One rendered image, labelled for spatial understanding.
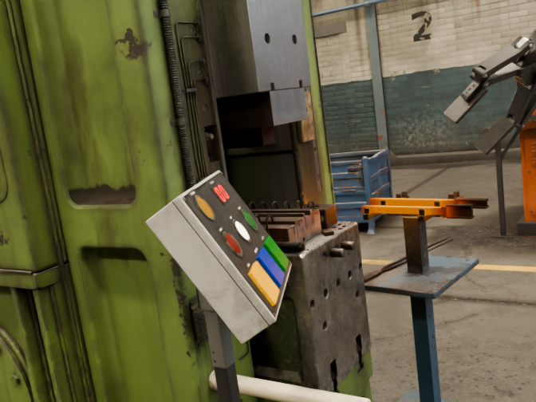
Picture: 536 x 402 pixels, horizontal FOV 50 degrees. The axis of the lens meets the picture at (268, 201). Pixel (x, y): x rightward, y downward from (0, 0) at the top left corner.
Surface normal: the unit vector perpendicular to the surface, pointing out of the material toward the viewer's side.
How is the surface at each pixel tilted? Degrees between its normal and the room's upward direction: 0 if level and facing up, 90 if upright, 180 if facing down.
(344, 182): 89
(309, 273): 90
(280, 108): 90
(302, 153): 90
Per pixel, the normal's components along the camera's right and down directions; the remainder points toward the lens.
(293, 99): 0.84, -0.02
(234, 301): -0.12, 0.19
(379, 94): -0.53, 0.22
